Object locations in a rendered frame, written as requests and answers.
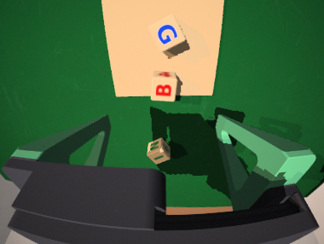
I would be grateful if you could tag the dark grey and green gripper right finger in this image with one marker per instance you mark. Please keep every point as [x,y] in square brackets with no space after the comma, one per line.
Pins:
[280,161]

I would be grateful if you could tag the peach flat mat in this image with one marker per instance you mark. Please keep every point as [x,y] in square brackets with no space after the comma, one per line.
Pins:
[134,55]

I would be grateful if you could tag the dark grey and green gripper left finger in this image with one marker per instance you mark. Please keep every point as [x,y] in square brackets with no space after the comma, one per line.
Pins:
[57,148]

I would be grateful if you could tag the beige letter block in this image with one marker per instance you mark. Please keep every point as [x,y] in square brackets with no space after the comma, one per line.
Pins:
[166,33]
[163,86]
[159,151]

